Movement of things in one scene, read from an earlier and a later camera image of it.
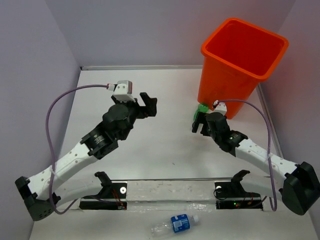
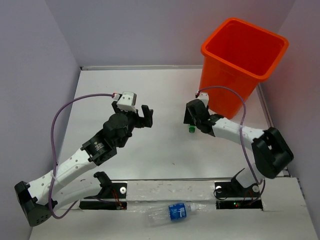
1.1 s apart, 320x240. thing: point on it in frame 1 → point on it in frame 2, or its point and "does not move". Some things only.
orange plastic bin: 235,56 does not move
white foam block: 171,190 does not move
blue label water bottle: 179,223 → 161,215
